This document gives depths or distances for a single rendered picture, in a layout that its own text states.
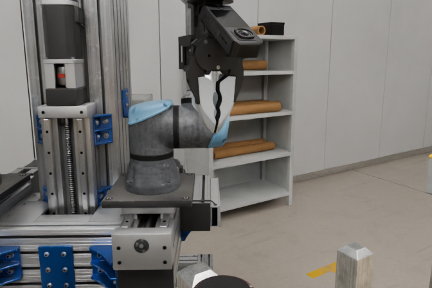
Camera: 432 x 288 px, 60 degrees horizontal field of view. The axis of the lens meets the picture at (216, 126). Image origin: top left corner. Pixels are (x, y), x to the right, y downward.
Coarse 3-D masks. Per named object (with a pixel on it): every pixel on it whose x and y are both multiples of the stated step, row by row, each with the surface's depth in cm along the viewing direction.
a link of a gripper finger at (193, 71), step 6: (192, 60) 55; (192, 66) 55; (198, 66) 55; (186, 72) 56; (192, 72) 55; (198, 72) 55; (186, 78) 56; (192, 78) 55; (192, 84) 55; (198, 84) 56; (192, 90) 55; (198, 90) 56; (198, 96) 56; (198, 102) 56
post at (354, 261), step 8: (344, 248) 53; (352, 248) 52; (360, 248) 52; (344, 256) 52; (352, 256) 51; (360, 256) 51; (368, 256) 52; (336, 264) 54; (344, 264) 52; (352, 264) 51; (360, 264) 51; (368, 264) 52; (336, 272) 54; (344, 272) 53; (352, 272) 51; (360, 272) 51; (368, 272) 52; (336, 280) 54; (344, 280) 53; (352, 280) 51; (360, 280) 51; (368, 280) 52
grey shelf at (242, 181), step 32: (288, 64) 339; (256, 96) 368; (288, 96) 343; (256, 128) 374; (288, 128) 347; (192, 160) 323; (224, 160) 317; (256, 160) 324; (288, 160) 346; (224, 192) 349; (256, 192) 349; (288, 192) 349
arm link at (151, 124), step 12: (132, 108) 96; (144, 108) 94; (156, 108) 94; (168, 108) 97; (132, 120) 95; (144, 120) 94; (156, 120) 94; (168, 120) 95; (132, 132) 96; (144, 132) 95; (156, 132) 95; (168, 132) 95; (132, 144) 97; (144, 144) 95; (156, 144) 96; (168, 144) 97
